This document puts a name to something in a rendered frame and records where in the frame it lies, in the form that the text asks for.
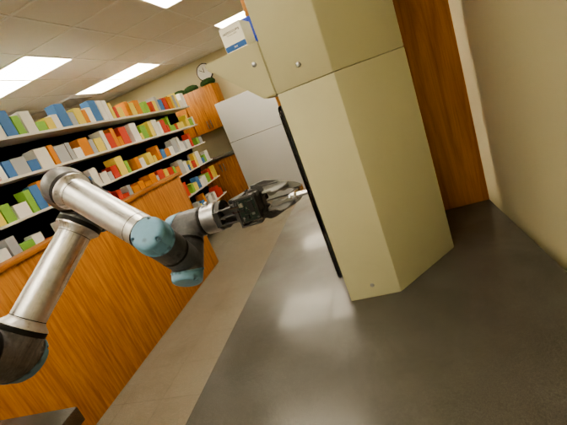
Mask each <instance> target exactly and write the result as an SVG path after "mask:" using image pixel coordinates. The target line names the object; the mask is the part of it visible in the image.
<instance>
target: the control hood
mask: <svg viewBox="0 0 567 425"><path fill-rule="evenodd" d="M205 68H206V69H207V70H208V71H209V72H211V73H213V74H215V75H217V76H219V77H221V78H223V79H225V80H227V81H229V82H231V83H233V84H235V85H237V86H239V87H241V88H243V89H245V90H247V91H249V92H251V93H253V94H256V95H258V96H260V97H262V98H264V99H271V98H274V97H278V94H277V91H276V89H275V86H274V84H273V80H272V77H271V74H270V72H269V70H268V67H267V63H266V61H265V58H264V55H263V53H262V49H261V47H260V44H259V41H255V42H253V43H251V44H250V45H247V46H244V47H242V48H240V49H239V50H237V51H233V52H231V53H230V54H228V55H226V56H222V57H220V58H219V59H217V60H215V61H212V62H210V63H208V64H206V67H205Z"/></svg>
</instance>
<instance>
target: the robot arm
mask: <svg viewBox="0 0 567 425"><path fill-rule="evenodd" d="M298 186H301V184H300V183H299V182H295V181H292V180H260V181H258V182H257V183H256V184H254V185H251V186H250V188H249V189H248V190H247V189H246V190H245V191H243V192H242V193H241V194H239V195H237V196H235V197H233V198H231V199H230V200H228V202H227V201H225V200H220V201H217V202H211V203H209V204H208V203H207V202H204V203H203V204H204V205H203V206H200V207H195V208H193V209H190V210H186V211H184V212H179V213H177V214H174V215H172V216H170V217H168V218H167V219H166V220H165V221H164V220H161V219H160V218H156V217H151V216H149V215H148V214H147V213H145V212H142V211H140V210H138V209H136V208H135V207H133V206H131V205H129V204H127V203H126V202H124V201H122V200H120V199H118V198H116V197H115V196H113V195H112V194H110V192H108V191H107V190H105V189H103V188H102V187H101V186H99V185H98V184H96V183H95V182H94V181H92V180H91V179H90V178H89V177H88V176H86V175H85V174H84V173H82V172H80V171H79V170H77V169H74V168H71V167H65V166H62V167H56V168H54V169H51V170H49V171H47V172H46V173H45V174H44V176H43V177H42V179H41V181H40V193H41V195H42V196H43V198H44V200H45V201H46V202H47V203H48V204H50V205H51V206H52V207H54V208H55V209H56V210H58V211H60V213H59V214H58V216H57V218H56V222H57V226H58V229H57V231H56V233H55V234H54V236H53V237H52V239H51V241H50V243H49V245H48V246H47V247H46V250H45V252H44V253H43V255H42V257H41V258H40V260H39V262H38V264H37V265H36V267H35V269H34V271H33V272H32V274H31V276H30V278H29V280H28V281H27V283H26V284H25V286H24V288H23V290H22V292H21V293H20V295H19V297H18V298H17V300H16V302H15V304H14V305H13V308H12V309H11V310H10V312H9V314H8V315H5V316H4V317H1V318H0V385H8V384H17V383H21V382H24V381H26V380H27V379H29V378H31V377H32V376H34V375H35V374H36V373H37V372H38V371H39V370H40V369H41V367H42V366H43V364H44V363H45V361H46V359H47V356H48V353H49V349H47V348H48V347H49V344H48V341H47V340H46V336H47V335H48V333H49V331H48V329H47V327H46V322H47V321H48V319H49V317H50V316H51V313H52V311H53V310H54V308H55V306H56V304H57V302H58V300H59V298H60V297H61V295H62V292H63V290H64V288H65V287H66V286H67V284H68V281H69V279H70V277H71V276H72V274H73V272H74V270H75V268H76V266H77V264H78V262H79V260H80V258H81V257H82V255H83V253H84V251H85V249H86V247H87V245H88V243H89V242H90V241H91V240H92V239H94V238H97V237H99V235H100V233H101V232H105V231H108V232H110V233H112V234H114V235H115V236H116V237H118V238H120V239H122V240H124V241H125V242H127V243H128V244H130V245H132V246H133V247H134V248H136V249H137V250H138V251H140V252H141V253H142V254H144V255H146V256H149V257H151V258H152V259H154V260H156V261H157V262H159V263H161V264H162V265H164V266H166V267H168V268H169V269H171V274H170V275H171V281H172V283H173V284H174V285H176V286H179V287H192V286H196V285H198V284H200V283H201V282H202V281H203V270H204V236H205V235H208V234H213V233H217V232H219V231H222V230H225V229H227V228H230V227H231V226H232V225H233V223H238V222H240V224H241V226H242V228H246V227H249V226H252V225H255V224H259V223H262V222H263V221H264V220H265V218H275V217H277V216H278V215H279V214H280V213H282V212H283V211H285V210H286V209H288V208H290V207H292V206H293V205H294V204H295V203H296V202H298V201H299V200H300V198H301V197H302V196H300V197H298V198H297V199H295V200H289V197H286V198H284V199H279V198H278V199H275V200H273V202H272V205H271V204H270V203H268V202H267V199H268V195H269V196H272V195H274V194H275V193H276V192H277V191H285V190H286V189H288V188H293V189H294V188H295V187H298ZM228 203H229V204H228ZM270 205H271V207H269V206H270ZM260 218H262V219H260ZM257 219H259V220H257ZM254 220H256V221H254ZM253 221H254V222H253ZM257 222H258V223H257ZM243 223H244V224H243ZM251 223H252V224H251Z"/></svg>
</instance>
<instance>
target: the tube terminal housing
mask: <svg viewBox="0 0 567 425"><path fill-rule="evenodd" d="M244 2H245V5H246V8H247V11H248V14H249V16H250V19H251V22H252V25H253V28H254V30H255V32H256V37H257V39H258V41H259V44H260V47H261V49H262V53H263V55H264V58H265V61H266V63H267V67H268V70H269V72H270V74H271V77H272V80H273V84H274V86H275V89H276V91H277V94H278V98H279V100H280V103H281V106H282V108H283V112H284V114H285V117H286V120H287V122H288V124H289V129H290V131H291V133H292V136H293V139H294V143H295V145H296V147H297V150H298V153H299V156H300V159H301V162H302V164H303V166H304V169H305V173H306V176H307V178H308V181H309V183H310V187H311V189H312V192H313V195H314V198H315V199H316V204H317V206H318V209H319V211H320V214H321V218H322V220H323V223H324V225H325V228H326V231H327V234H328V237H329V240H330V242H331V244H332V248H333V251H334V253H335V256H336V258H337V263H338V265H339V267H340V270H341V273H342V275H343V279H344V281H345V284H346V286H347V289H348V293H349V296H350V298H351V300H352V301H354V300H359V299H367V298H371V297H376V296H381V295H385V294H389V293H397V292H401V291H402V290H403V289H404V288H406V287H407V286H408V285H409V284H410V283H412V282H413V281H414V280H415V279H417V278H418V277H419V276H420V275H422V274H423V273H424V272H425V271H426V270H428V269H429V268H430V267H431V266H433V265H434V264H435V263H436V262H437V261H438V260H439V259H440V258H441V257H442V256H444V255H445V254H446V253H447V252H449V251H450V250H451V249H452V248H454V245H453V241H452V237H451V231H450V228H449V224H448V221H447V217H446V211H445V208H444V204H443V201H442V197H441V194H440V188H439V184H438V180H437V177H436V173H435V167H434V164H433V160H432V157H431V153H430V150H429V144H428V140H427V137H426V133H425V130H424V124H423V120H422V116H421V113H420V109H419V103H418V100H417V96H416V93H415V89H414V86H413V80H412V76H411V73H410V69H409V65H408V59H407V56H406V52H405V49H404V46H403V42H402V36H401V32H400V29H399V25H398V22H397V16H396V12H395V8H394V5H393V1H392V0H244Z"/></svg>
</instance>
